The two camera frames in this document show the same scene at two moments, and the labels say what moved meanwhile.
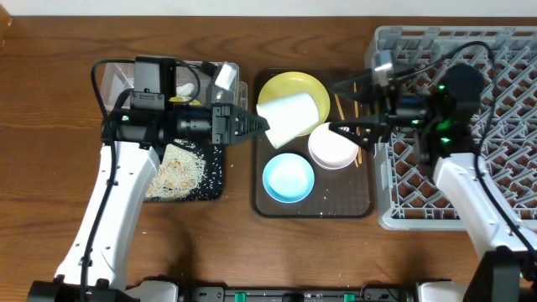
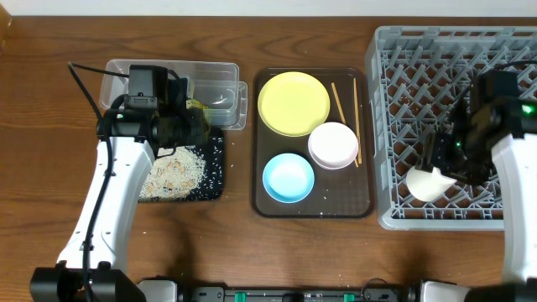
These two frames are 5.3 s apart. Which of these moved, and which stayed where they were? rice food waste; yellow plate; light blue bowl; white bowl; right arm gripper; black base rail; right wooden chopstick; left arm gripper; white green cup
Moved: right arm gripper; white green cup; left arm gripper
Stayed: black base rail; rice food waste; white bowl; right wooden chopstick; yellow plate; light blue bowl
